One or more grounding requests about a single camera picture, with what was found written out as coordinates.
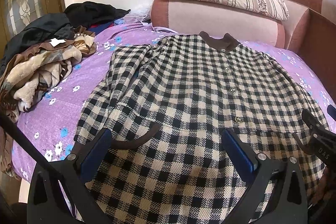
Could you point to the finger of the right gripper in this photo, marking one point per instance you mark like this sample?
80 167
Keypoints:
331 110
314 125

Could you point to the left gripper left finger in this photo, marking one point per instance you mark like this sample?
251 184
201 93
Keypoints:
85 159

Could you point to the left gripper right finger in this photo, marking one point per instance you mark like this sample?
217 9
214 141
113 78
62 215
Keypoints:
241 155

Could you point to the black beige checkered coat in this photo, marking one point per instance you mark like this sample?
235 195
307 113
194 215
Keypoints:
193 91

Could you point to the black clothes pile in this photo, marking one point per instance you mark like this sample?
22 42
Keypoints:
60 26

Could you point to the purple floral bed sheet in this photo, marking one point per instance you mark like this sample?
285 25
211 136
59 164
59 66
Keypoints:
278 194

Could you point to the wooden headboard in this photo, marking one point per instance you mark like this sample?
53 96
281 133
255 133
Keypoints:
318 50

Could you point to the brown beige plush blanket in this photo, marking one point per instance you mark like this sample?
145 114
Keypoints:
41 91

